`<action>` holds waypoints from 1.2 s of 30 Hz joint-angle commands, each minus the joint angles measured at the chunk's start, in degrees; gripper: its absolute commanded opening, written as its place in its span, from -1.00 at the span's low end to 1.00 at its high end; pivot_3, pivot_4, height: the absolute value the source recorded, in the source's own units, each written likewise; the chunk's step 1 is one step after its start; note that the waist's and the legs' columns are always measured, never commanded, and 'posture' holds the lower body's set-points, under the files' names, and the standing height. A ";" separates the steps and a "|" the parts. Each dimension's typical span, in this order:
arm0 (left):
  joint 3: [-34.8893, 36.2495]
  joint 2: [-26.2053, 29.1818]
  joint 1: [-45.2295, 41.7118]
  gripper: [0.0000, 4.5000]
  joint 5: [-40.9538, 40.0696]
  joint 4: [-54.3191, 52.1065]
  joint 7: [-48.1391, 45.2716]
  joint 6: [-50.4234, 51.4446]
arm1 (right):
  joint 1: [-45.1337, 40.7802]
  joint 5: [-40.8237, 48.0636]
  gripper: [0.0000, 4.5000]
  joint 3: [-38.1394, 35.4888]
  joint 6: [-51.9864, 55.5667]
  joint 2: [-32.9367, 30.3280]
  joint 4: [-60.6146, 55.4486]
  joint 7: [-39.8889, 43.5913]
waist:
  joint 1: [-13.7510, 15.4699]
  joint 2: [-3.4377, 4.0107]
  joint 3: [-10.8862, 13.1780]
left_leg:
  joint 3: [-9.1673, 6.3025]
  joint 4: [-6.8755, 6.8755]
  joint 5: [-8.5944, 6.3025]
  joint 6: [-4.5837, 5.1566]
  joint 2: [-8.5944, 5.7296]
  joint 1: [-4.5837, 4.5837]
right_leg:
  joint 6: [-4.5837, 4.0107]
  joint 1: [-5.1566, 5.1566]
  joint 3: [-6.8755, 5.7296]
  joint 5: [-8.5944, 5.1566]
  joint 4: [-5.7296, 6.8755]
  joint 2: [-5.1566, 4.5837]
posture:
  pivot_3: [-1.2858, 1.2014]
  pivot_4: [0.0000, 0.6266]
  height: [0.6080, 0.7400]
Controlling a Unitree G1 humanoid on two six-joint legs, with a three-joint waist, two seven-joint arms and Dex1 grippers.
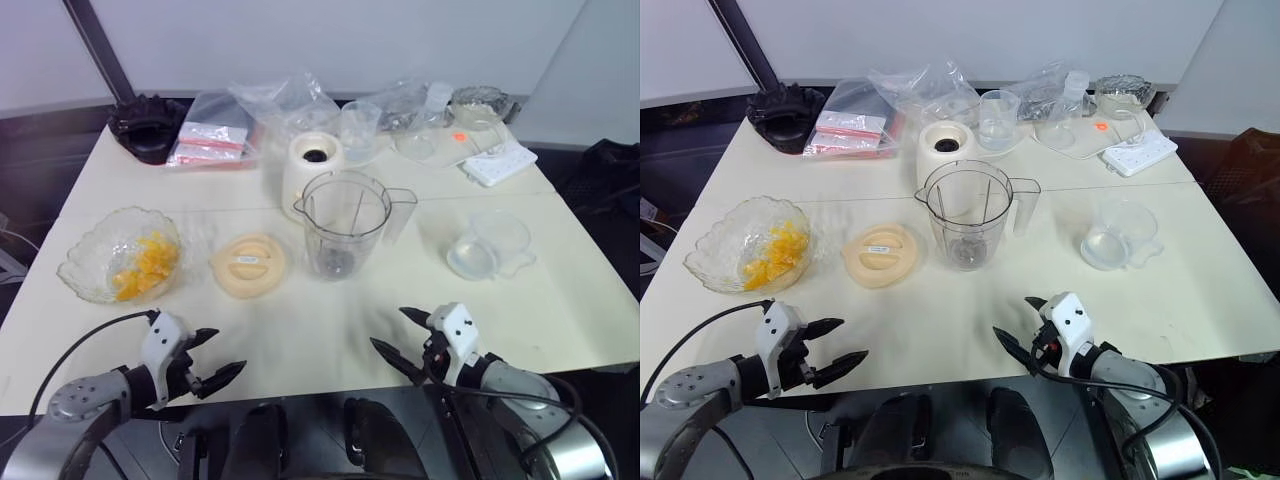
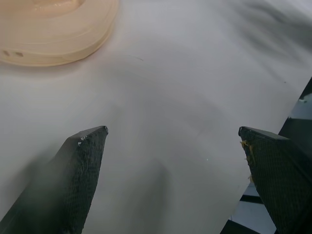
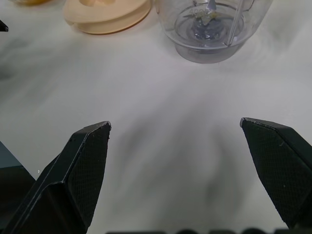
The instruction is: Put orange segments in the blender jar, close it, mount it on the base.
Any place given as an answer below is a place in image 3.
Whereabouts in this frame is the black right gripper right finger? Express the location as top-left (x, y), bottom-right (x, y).
top-left (240, 117), bottom-right (312, 230)

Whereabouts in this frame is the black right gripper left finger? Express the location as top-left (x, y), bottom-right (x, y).
top-left (4, 121), bottom-right (112, 234)

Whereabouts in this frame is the cream blender lid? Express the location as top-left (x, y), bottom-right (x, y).
top-left (62, 0), bottom-right (152, 35)

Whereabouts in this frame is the clear glass fruit bowl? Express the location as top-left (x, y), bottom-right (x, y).
top-left (7, 0), bottom-right (54, 7)

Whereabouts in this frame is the metal jar blade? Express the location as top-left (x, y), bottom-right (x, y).
top-left (182, 0), bottom-right (220, 41)

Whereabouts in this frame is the small clear plastic jar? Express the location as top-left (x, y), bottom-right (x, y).
top-left (157, 0), bottom-right (272, 64)

